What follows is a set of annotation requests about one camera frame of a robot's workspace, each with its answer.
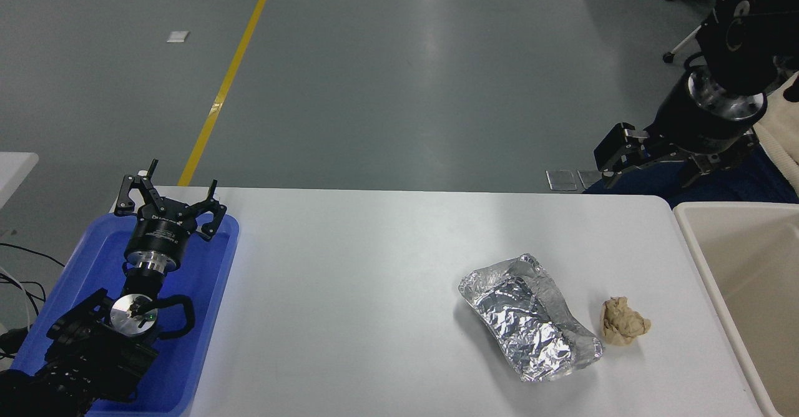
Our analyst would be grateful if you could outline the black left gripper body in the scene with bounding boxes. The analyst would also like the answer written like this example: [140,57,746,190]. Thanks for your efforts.
[124,208,200,263]

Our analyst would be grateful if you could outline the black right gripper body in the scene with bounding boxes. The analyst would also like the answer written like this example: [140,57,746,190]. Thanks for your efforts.
[649,83,761,155]

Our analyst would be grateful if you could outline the foil plate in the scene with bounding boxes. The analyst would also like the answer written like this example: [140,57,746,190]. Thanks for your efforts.
[458,253,604,383]

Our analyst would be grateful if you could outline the person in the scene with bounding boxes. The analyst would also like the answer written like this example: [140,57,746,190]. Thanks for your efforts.
[584,71,799,210]

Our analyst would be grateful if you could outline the blue plastic tray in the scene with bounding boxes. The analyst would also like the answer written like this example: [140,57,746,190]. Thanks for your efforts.
[11,212,240,416]

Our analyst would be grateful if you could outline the large pale bin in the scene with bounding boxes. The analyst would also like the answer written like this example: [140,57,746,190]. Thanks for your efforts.
[673,202,799,417]

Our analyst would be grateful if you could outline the small white table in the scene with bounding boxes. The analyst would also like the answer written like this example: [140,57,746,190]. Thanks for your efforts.
[0,152,39,212]

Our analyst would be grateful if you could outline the crumpled tan paper ball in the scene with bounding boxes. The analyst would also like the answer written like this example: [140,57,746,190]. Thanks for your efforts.
[600,297,652,346]

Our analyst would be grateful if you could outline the thin black cable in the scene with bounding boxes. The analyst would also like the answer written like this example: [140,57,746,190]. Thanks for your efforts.
[0,278,48,318]
[0,243,66,268]

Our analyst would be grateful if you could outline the white cable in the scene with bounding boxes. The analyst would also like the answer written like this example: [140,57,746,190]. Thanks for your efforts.
[0,266,32,331]

